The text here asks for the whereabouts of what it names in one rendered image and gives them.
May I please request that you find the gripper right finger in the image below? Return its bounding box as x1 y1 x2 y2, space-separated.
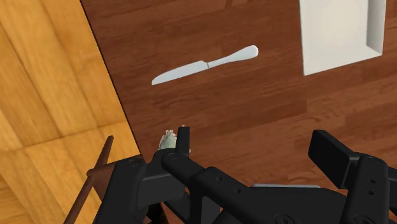
308 129 397 224

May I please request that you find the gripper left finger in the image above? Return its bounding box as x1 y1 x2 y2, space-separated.
93 126 253 224

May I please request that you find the small grey green lump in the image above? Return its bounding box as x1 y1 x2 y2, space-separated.
158 124 192 153

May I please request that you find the brown wooden table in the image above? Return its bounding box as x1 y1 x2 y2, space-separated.
80 0 397 199

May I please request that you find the silver table knife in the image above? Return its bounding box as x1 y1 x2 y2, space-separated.
151 45 260 86

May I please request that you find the white square plate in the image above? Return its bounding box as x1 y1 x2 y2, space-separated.
298 0 387 77

